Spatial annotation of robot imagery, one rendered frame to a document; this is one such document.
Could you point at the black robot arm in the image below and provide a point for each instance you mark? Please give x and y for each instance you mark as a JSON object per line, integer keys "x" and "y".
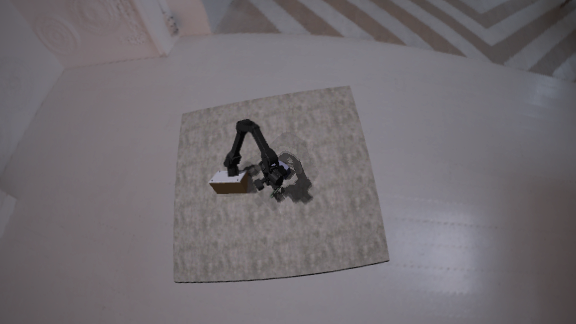
{"x": 268, "y": 155}

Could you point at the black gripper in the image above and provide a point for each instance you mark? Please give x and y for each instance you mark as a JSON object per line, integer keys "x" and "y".
{"x": 259, "y": 184}

